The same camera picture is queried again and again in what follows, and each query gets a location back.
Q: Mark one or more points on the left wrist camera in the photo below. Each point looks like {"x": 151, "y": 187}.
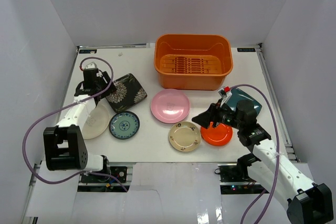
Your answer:
{"x": 90, "y": 66}

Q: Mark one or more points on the black square floral plate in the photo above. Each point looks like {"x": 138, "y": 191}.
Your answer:
{"x": 129, "y": 93}

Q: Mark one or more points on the cream white round plate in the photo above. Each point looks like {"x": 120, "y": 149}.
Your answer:
{"x": 96, "y": 123}

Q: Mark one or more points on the orange round plate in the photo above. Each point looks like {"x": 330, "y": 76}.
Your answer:
{"x": 217, "y": 136}

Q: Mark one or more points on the orange plastic bin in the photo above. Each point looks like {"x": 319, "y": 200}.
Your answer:
{"x": 192, "y": 62}

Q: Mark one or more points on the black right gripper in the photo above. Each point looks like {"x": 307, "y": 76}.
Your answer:
{"x": 212, "y": 114}

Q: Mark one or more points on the pink round plate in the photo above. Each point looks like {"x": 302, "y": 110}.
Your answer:
{"x": 170, "y": 106}

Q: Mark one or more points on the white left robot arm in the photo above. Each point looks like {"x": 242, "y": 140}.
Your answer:
{"x": 64, "y": 145}

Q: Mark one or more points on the beige round patterned plate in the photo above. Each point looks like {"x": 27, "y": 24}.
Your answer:
{"x": 185, "y": 136}

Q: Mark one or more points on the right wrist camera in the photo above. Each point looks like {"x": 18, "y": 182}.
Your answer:
{"x": 225, "y": 93}

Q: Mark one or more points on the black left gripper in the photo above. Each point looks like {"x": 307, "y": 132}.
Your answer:
{"x": 105, "y": 87}

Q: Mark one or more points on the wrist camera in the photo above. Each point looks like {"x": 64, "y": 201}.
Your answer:
{"x": 225, "y": 93}
{"x": 90, "y": 66}

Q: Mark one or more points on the blue floral round plate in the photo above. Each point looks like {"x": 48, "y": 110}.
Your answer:
{"x": 124, "y": 125}

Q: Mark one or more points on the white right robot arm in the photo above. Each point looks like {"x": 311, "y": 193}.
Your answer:
{"x": 303, "y": 200}

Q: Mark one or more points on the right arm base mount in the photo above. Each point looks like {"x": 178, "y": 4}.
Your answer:
{"x": 231, "y": 175}

